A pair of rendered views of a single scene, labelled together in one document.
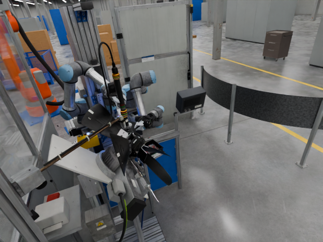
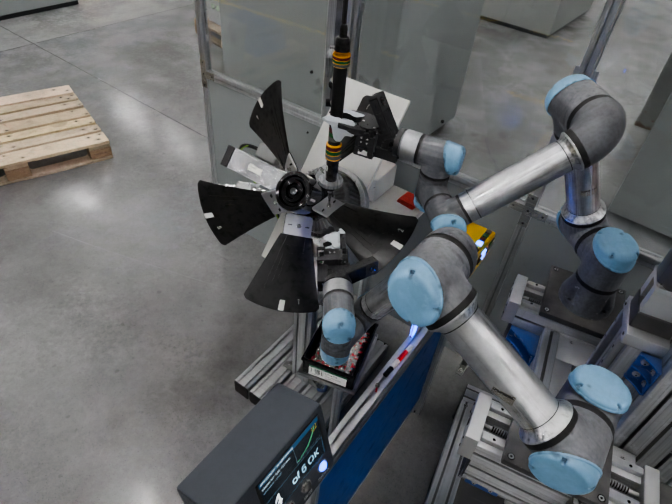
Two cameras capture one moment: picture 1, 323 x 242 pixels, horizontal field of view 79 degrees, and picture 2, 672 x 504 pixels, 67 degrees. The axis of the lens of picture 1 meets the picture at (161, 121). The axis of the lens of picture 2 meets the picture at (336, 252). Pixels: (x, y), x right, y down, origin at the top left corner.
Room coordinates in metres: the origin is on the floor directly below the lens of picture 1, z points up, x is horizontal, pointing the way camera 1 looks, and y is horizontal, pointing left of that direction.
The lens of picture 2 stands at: (2.09, -0.50, 2.10)
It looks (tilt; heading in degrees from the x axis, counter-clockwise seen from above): 42 degrees down; 141
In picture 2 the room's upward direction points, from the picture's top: 6 degrees clockwise
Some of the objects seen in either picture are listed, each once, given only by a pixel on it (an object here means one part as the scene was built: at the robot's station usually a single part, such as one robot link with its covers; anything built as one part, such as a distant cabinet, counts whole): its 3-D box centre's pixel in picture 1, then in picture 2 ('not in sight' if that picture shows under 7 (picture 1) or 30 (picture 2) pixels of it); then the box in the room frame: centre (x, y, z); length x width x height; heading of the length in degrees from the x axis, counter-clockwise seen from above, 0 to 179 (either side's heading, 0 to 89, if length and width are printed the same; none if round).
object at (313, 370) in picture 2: (148, 151); (340, 347); (1.38, 0.14, 0.85); 0.22 x 0.17 x 0.07; 124
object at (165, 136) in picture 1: (136, 145); (397, 365); (1.51, 0.26, 0.82); 0.90 x 0.04 x 0.08; 109
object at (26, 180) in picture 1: (27, 179); (335, 62); (0.63, 0.60, 1.36); 0.10 x 0.07 x 0.09; 144
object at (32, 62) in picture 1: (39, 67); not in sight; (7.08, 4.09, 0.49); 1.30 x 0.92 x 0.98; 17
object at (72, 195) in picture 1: (61, 211); (378, 200); (0.84, 0.72, 0.85); 0.36 x 0.24 x 0.03; 19
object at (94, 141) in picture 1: (88, 140); (468, 249); (1.38, 0.64, 1.02); 0.16 x 0.10 x 0.11; 109
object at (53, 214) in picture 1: (52, 216); (369, 176); (0.76, 0.72, 0.92); 0.17 x 0.16 x 0.11; 109
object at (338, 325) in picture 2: (157, 111); (338, 317); (1.49, 0.02, 1.17); 0.11 x 0.08 x 0.09; 146
